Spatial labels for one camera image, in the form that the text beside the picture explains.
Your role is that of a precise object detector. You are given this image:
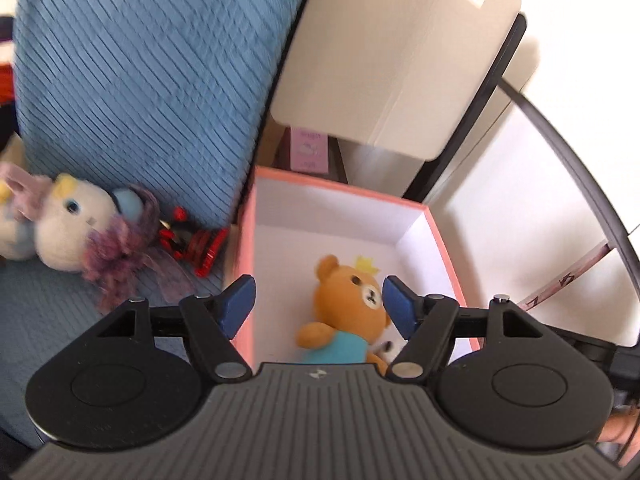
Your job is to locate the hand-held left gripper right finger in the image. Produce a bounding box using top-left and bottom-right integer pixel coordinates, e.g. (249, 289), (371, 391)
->
(382, 276), (544, 384)

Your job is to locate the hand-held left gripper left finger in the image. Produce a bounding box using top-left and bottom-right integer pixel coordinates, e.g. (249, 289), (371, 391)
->
(95, 275), (257, 384)

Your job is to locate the brown teddy bear plush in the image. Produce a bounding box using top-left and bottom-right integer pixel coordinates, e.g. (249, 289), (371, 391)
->
(294, 254), (402, 376)

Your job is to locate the pink cardboard box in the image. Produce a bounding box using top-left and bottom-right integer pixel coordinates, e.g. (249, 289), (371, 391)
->
(222, 166), (485, 370)

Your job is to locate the red and black toy figure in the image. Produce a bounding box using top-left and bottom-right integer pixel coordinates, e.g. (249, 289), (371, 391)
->
(159, 206), (230, 278)

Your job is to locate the small pink printed box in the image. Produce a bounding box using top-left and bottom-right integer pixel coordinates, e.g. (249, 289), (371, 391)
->
(289, 127), (331, 176)

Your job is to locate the pink patterned strip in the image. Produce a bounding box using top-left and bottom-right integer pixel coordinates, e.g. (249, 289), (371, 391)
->
(518, 241), (614, 313)

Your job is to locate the white plush doll purple hair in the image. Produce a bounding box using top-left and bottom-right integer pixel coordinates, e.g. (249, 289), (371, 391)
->
(0, 162), (193, 313)

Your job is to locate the blue bed sheet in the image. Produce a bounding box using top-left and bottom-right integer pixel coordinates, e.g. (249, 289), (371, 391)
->
(0, 255), (236, 448)

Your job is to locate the black curved tube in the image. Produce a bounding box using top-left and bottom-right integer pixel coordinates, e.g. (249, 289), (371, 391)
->
(498, 78), (640, 267)

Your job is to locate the blue ribbed cushion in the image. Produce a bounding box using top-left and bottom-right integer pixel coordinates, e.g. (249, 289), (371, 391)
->
(12, 0), (321, 231)

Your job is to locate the beige plastic panel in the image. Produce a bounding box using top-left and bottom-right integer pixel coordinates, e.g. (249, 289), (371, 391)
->
(269, 0), (523, 163)

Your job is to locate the black metal frame bar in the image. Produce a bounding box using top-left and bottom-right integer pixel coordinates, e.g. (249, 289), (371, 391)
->
(403, 13), (528, 204)

